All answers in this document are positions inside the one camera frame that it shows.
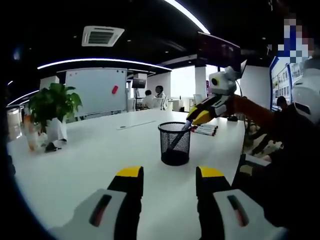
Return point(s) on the blue framed wall poster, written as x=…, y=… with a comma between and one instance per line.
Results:
x=282, y=82

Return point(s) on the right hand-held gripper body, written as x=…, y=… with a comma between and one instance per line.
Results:
x=223, y=82

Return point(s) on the blue cap whiteboard marker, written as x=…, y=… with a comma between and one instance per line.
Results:
x=186, y=125

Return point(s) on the small monitor on stand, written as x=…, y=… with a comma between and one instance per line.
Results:
x=139, y=83

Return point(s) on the person's black shirt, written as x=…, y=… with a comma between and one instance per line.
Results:
x=295, y=180

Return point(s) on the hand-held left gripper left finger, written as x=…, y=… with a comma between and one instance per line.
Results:
x=101, y=212

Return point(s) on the large dark hanging screen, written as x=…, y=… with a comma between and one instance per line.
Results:
x=217, y=50

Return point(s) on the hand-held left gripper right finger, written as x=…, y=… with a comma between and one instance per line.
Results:
x=237, y=215

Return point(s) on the red whiteboard eraser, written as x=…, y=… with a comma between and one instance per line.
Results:
x=114, y=89

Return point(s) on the potted green plant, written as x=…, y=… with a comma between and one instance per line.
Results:
x=53, y=102

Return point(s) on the grey chair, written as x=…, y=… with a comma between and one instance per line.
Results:
x=255, y=162

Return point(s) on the white whiteboard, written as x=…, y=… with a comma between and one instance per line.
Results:
x=95, y=91

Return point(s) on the small black desk item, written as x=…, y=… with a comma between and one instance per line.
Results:
x=53, y=147

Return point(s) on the clear glass vase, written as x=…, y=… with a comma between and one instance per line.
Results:
x=33, y=135

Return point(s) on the ceiling air conditioner vent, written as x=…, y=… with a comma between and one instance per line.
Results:
x=102, y=36

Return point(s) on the curved ceiling light strip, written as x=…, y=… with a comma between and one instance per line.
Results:
x=10, y=83
x=105, y=60
x=190, y=15
x=22, y=97

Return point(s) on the white chest device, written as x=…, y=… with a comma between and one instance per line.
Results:
x=306, y=100

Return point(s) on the black mesh pen holder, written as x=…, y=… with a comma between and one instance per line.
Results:
x=175, y=150

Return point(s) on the person's right hand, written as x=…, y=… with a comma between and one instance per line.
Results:
x=233, y=107

